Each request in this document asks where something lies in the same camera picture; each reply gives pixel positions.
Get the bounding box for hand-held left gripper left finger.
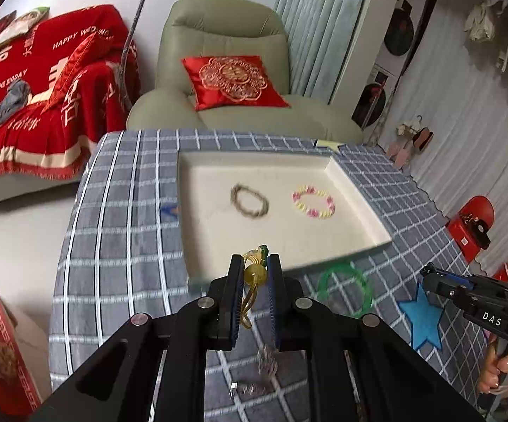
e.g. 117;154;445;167
30;254;243;422

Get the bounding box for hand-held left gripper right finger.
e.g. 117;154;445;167
267;254;487;422

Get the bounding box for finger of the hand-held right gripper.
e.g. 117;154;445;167
425;280;462;311
420;262;472;290

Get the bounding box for yellow flower keychain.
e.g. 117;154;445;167
238;245;273;330

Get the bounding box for green translucent bangle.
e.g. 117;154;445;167
316;263;374;319

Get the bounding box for white shallow tray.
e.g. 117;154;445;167
177;147;393;294

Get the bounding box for silver metal key charm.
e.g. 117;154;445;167
230;380;273;397

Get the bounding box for person's right hand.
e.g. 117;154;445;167
477;342;508;398

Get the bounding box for blue star sticker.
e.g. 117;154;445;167
398;283;445;351

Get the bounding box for red round-topped box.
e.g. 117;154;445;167
445;196;495;265

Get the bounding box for pink slippers on hanger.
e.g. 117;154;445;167
386;115;435;169

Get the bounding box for white pleated curtain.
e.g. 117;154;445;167
377;0;508;275

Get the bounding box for red embroidered cushion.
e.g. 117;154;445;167
181;56;290;112

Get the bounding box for red patterned gift box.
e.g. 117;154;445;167
0;270;42;418

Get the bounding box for hanging white clothes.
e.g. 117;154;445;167
464;0;508;75

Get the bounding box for red printed blanket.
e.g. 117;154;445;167
0;4;142;184

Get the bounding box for green leather armchair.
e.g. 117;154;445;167
126;0;364;143

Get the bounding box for teal pleated curtain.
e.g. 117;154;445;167
274;0;374;107

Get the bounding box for red satin pillow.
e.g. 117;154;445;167
45;33;102;111

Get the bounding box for grey crumpled cloth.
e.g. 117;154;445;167
0;80;31;129

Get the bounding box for silver lamp pole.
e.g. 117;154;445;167
120;0;163;107

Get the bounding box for framed portrait photo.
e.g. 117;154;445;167
0;6;51;51

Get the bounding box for pink yellow bead bracelet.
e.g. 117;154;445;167
291;187;336;219

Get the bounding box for beige braided bracelet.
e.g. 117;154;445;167
230;183;270;219

